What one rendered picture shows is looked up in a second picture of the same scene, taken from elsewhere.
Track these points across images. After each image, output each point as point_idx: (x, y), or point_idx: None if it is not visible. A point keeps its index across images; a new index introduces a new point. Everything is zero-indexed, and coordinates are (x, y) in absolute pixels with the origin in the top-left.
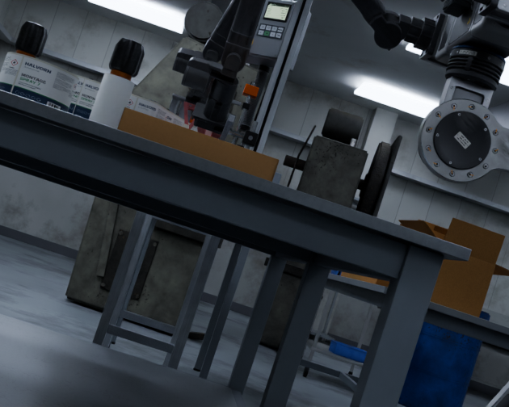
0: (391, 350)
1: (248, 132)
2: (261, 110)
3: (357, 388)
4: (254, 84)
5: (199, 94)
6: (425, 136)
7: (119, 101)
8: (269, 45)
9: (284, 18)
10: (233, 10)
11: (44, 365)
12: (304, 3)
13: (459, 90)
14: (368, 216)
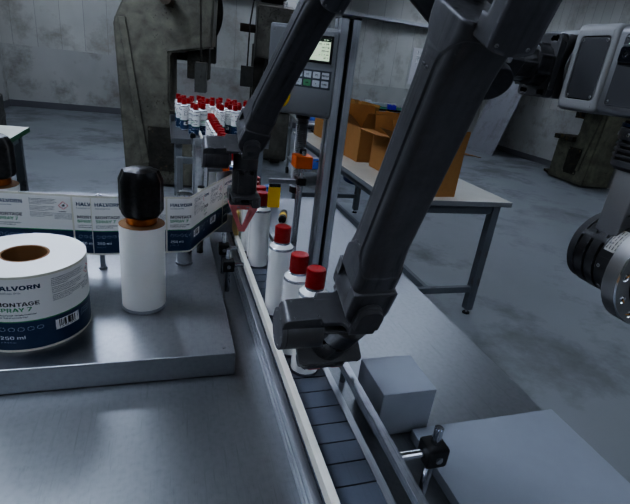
0: None
1: (435, 455)
2: (322, 186)
3: None
4: (305, 153)
5: (247, 192)
6: (620, 288)
7: (155, 258)
8: (314, 99)
9: (328, 59)
10: (272, 88)
11: None
12: (349, 30)
13: None
14: None
